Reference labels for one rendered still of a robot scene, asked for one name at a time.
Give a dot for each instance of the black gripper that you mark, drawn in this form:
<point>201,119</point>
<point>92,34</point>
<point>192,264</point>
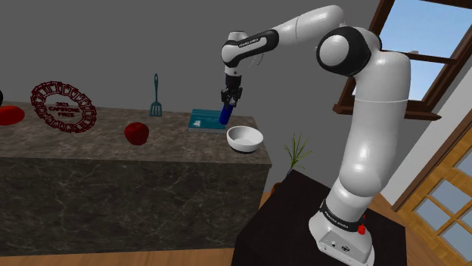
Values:
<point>231,95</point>

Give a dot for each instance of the blue cylinder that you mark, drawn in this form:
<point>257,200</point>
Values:
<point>225,114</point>

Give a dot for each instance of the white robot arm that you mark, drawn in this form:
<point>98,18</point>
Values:
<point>372,121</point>

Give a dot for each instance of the teal book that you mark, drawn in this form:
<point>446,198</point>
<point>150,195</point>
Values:
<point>203,121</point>

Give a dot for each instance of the white bowl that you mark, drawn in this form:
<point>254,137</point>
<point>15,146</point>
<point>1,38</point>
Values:
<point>245,139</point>

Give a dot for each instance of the teal slotted spatula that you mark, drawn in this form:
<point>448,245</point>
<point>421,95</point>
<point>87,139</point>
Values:
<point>156,105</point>

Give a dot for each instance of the green potted plant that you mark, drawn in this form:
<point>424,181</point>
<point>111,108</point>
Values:
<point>296,153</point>

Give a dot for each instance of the red apple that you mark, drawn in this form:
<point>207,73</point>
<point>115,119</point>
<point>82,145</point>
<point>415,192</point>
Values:
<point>136,133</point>

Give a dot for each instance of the black robot stand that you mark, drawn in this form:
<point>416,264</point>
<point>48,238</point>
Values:
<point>284,228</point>

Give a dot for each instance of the dark marble counter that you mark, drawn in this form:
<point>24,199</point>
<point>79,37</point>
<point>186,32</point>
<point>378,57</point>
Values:
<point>121,199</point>

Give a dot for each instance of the brown framed window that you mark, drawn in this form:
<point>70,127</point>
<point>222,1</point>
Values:
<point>424,51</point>

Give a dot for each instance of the red plate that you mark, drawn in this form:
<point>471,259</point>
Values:
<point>10,115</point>

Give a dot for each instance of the black round object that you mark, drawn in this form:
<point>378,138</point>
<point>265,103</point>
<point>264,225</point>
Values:
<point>0,97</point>

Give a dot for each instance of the wooden glazed door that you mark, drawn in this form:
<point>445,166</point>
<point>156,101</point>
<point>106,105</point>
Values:
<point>439,199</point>

